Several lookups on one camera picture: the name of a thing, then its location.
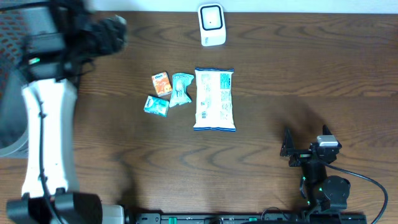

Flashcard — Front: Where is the orange Kleenex tissue pack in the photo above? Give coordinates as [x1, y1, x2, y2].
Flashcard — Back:
[152, 72, 172, 97]

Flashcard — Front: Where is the white blue snack bag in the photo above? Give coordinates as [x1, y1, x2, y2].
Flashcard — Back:
[193, 67, 236, 132]

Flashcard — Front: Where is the green Kleenex tissue pack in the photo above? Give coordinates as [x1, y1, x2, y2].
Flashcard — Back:
[144, 96, 169, 117]

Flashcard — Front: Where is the teal wet wipes pack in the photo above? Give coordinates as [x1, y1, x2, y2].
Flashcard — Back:
[169, 73, 194, 107]

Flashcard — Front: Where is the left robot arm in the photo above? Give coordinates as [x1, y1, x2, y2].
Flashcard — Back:
[1, 1, 133, 224]

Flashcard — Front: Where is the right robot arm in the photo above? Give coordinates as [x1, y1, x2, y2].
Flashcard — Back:
[280, 125, 351, 218]

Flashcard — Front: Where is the white barcode scanner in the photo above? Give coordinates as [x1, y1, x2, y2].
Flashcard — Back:
[197, 3, 226, 47]

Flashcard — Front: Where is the dark grey plastic basket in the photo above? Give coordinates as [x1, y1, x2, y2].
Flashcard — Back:
[1, 10, 29, 159]

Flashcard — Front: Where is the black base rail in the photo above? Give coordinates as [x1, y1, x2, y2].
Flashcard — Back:
[124, 213, 367, 224]

